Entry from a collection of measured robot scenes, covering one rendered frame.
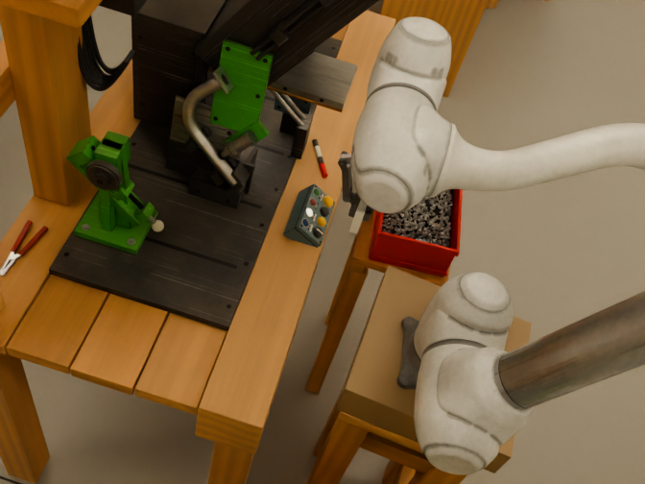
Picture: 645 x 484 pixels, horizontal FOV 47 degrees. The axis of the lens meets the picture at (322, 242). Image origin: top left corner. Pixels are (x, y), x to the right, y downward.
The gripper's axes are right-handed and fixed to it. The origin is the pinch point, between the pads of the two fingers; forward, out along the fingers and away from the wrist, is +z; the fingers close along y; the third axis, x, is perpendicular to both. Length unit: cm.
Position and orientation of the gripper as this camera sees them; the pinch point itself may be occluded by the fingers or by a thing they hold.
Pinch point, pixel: (358, 216)
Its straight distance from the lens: 132.8
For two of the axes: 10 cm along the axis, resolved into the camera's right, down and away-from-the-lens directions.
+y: 9.5, 3.0, -0.1
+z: -1.8, 6.0, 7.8
